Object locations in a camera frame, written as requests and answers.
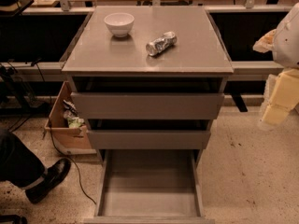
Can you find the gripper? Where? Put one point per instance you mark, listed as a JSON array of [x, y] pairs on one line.
[[287, 44]]

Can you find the silver redbull can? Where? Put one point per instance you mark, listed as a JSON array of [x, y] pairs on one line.
[[161, 43]]

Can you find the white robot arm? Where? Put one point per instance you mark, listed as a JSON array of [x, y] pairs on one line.
[[285, 48]]

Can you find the grey drawer cabinet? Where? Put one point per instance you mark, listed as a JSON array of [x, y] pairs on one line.
[[148, 77]]

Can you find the grey open bottom drawer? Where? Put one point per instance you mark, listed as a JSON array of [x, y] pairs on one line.
[[149, 187]]

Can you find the grey top drawer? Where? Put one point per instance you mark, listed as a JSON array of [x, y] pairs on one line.
[[147, 106]]

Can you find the grey middle drawer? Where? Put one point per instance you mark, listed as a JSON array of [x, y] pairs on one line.
[[148, 139]]

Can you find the white ceramic bowl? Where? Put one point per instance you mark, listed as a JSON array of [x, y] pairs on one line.
[[119, 24]]

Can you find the crumpled trash in box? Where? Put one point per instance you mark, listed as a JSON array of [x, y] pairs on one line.
[[71, 115]]

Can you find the brown cardboard box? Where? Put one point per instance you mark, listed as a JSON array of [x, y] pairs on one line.
[[70, 141]]

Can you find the black leather shoe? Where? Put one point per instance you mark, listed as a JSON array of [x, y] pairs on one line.
[[56, 175]]

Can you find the long metal workbench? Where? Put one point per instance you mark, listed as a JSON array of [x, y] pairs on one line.
[[38, 41]]

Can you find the dark trouser leg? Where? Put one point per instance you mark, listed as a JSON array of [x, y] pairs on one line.
[[18, 164]]

